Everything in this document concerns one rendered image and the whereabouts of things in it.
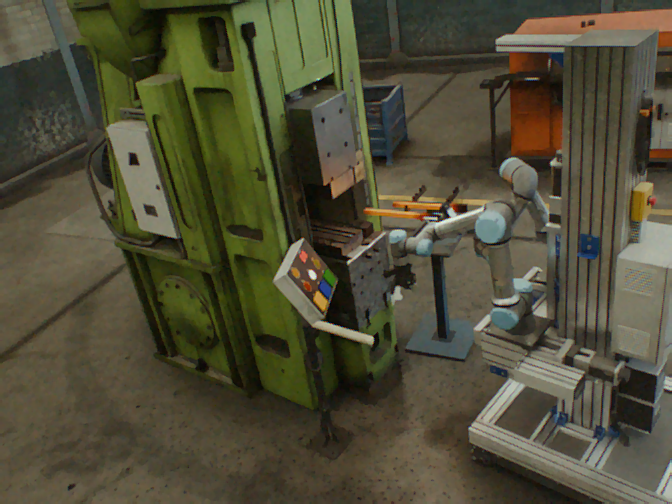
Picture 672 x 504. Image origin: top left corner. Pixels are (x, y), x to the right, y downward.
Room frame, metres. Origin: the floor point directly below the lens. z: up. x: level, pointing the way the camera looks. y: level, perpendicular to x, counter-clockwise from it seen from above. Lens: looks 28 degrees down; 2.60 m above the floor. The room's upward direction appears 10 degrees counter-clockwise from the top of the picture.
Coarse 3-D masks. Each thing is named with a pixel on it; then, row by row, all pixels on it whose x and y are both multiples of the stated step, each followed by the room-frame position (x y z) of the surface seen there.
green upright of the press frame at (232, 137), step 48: (192, 48) 3.10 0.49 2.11; (240, 48) 2.91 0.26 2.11; (192, 96) 3.16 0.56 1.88; (240, 96) 2.94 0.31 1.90; (240, 144) 3.06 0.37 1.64; (288, 144) 3.06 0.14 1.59; (240, 192) 3.11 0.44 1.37; (288, 192) 3.00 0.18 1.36; (240, 240) 3.08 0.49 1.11; (288, 240) 2.95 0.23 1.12; (240, 288) 3.15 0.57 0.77; (288, 336) 2.95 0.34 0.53; (288, 384) 3.01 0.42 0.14; (336, 384) 3.06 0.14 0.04
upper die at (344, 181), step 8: (344, 176) 3.13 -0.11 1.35; (352, 176) 3.18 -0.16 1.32; (304, 184) 3.15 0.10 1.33; (312, 184) 3.12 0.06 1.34; (328, 184) 3.05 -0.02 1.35; (336, 184) 3.07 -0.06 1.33; (344, 184) 3.12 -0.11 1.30; (352, 184) 3.18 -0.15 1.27; (304, 192) 3.16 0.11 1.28; (312, 192) 3.12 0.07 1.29; (320, 192) 3.09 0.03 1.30; (328, 192) 3.05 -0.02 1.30; (336, 192) 3.06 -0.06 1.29
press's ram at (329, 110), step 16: (304, 96) 3.26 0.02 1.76; (320, 96) 3.20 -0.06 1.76; (336, 96) 3.16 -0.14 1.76; (288, 112) 3.10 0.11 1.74; (304, 112) 3.03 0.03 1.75; (320, 112) 3.05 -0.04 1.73; (336, 112) 3.14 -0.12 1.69; (304, 128) 3.04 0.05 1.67; (320, 128) 3.03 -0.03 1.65; (336, 128) 3.13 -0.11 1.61; (304, 144) 3.05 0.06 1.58; (320, 144) 3.02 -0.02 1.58; (336, 144) 3.11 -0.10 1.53; (352, 144) 3.21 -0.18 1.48; (304, 160) 3.07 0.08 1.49; (320, 160) 3.00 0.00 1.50; (336, 160) 3.10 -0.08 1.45; (352, 160) 3.20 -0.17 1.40; (304, 176) 3.08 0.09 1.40; (320, 176) 3.01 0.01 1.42; (336, 176) 3.08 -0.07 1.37
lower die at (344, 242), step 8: (320, 224) 3.34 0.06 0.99; (328, 224) 3.32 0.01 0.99; (312, 232) 3.26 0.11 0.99; (320, 232) 3.24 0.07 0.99; (328, 232) 3.21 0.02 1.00; (352, 232) 3.16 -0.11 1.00; (360, 232) 3.18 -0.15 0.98; (320, 240) 3.17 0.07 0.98; (336, 240) 3.11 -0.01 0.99; (344, 240) 3.10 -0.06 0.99; (352, 240) 3.12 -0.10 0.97; (360, 240) 3.17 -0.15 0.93; (320, 248) 3.14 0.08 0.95; (328, 248) 3.10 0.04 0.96; (336, 248) 3.06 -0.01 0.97; (344, 248) 3.06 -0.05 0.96; (352, 248) 3.11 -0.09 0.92
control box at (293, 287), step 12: (300, 240) 2.78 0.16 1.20; (288, 252) 2.73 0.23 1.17; (300, 252) 2.68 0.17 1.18; (312, 252) 2.76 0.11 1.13; (288, 264) 2.56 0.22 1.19; (300, 264) 2.61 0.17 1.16; (312, 264) 2.68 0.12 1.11; (324, 264) 2.76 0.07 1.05; (276, 276) 2.52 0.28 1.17; (288, 276) 2.47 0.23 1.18; (300, 276) 2.54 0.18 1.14; (288, 288) 2.47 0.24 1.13; (300, 288) 2.47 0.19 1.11; (312, 288) 2.53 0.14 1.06; (300, 300) 2.45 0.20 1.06; (312, 300) 2.47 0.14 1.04; (300, 312) 2.46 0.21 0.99; (312, 312) 2.44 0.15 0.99; (324, 312) 2.46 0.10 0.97
